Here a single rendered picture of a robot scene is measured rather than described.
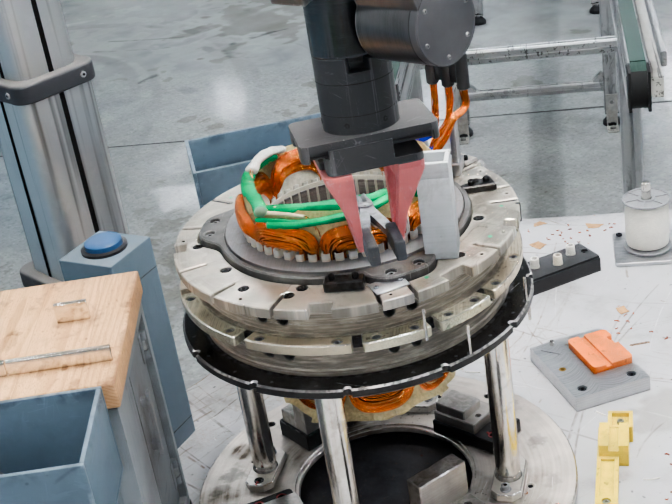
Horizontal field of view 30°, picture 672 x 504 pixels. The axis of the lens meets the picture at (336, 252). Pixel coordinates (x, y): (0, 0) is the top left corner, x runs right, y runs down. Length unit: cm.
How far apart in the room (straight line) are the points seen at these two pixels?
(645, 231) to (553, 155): 231
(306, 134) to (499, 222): 26
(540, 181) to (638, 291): 220
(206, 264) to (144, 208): 293
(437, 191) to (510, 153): 299
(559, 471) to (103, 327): 48
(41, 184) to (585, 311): 68
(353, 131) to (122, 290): 36
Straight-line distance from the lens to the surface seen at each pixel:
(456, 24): 84
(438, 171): 103
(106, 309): 115
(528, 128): 420
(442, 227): 105
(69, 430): 106
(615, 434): 134
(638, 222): 168
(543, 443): 133
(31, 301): 120
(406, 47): 83
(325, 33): 88
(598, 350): 147
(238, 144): 151
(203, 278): 110
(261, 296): 105
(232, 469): 136
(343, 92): 89
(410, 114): 93
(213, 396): 153
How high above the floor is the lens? 159
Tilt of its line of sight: 27 degrees down
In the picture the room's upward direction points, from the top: 9 degrees counter-clockwise
